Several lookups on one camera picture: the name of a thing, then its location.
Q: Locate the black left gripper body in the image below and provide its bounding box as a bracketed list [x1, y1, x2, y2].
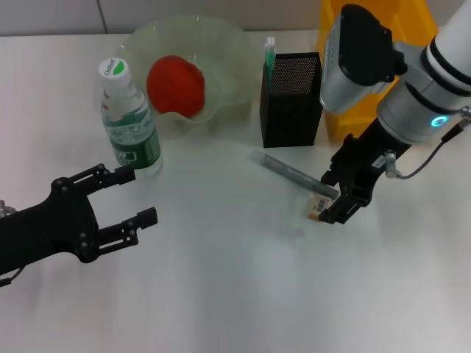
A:
[0, 177, 100, 279]

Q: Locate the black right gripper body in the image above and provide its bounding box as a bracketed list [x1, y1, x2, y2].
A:
[330, 118, 411, 206]

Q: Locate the clear plastic water bottle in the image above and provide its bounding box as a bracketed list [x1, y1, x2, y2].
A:
[97, 57, 163, 178]

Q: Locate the orange fruit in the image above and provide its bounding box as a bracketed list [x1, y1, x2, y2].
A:
[146, 54, 207, 119]

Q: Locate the green utility knife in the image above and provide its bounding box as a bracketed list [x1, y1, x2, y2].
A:
[263, 36, 277, 91]

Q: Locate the beige eraser with label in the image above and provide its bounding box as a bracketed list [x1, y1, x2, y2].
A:
[308, 194, 330, 222]

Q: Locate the grey marker pen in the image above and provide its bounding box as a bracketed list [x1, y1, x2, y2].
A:
[251, 150, 340, 200]

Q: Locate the black mesh pen holder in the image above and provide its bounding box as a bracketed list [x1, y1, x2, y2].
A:
[259, 51, 325, 149]

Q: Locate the translucent green fruit bowl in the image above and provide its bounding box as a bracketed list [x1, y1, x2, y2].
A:
[116, 14, 259, 130]

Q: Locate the yellow plastic storage bin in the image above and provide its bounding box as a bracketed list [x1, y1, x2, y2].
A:
[316, 0, 439, 143]

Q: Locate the left gripper cable with plug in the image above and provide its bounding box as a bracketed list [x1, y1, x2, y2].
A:
[0, 200, 24, 288]

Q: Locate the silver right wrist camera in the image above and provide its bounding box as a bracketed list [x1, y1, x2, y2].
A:
[319, 4, 410, 113]

